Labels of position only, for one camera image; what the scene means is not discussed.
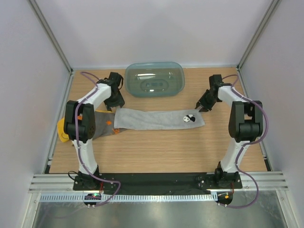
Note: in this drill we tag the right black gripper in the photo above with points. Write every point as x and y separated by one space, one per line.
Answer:
202 102

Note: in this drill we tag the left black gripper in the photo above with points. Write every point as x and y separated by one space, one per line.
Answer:
119 101

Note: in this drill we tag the grey panda towel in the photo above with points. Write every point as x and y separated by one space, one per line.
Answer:
131 119

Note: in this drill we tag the orange grey towel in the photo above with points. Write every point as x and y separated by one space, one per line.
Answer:
104 121

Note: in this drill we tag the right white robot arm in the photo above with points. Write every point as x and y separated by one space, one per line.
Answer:
244 127

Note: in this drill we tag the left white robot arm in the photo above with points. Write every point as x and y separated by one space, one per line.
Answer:
79 125

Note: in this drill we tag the teal plastic basin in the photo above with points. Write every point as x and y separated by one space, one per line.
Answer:
154 79

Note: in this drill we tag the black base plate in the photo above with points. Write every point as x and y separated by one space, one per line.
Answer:
160 183

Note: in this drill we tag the slotted cable duct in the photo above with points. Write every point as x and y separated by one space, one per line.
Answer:
94 197

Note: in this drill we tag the aluminium frame rail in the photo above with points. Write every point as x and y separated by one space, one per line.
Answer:
50 183

